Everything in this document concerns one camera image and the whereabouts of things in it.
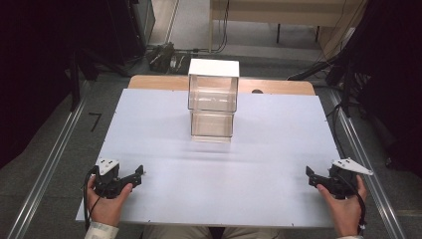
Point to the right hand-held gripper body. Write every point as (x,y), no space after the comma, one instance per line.
(341,182)

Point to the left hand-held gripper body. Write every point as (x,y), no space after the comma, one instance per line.
(106,184)

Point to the person's left hand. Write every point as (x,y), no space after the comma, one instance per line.
(106,209)

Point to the person's right hand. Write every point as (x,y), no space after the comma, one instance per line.
(345,212)

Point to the white table board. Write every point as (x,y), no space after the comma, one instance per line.
(199,179)

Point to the wooden table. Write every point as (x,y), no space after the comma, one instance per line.
(159,83)

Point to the black tripod stand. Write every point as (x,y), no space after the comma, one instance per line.
(75,83)
(345,86)

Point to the clear acrylic drawer cabinet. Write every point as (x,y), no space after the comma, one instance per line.
(212,99)

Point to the black curtain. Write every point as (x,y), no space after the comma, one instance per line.
(391,83)
(40,66)

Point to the light wooden desk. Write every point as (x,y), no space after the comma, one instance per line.
(282,13)

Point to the aluminium floor rail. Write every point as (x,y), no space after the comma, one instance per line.
(368,156)
(46,169)

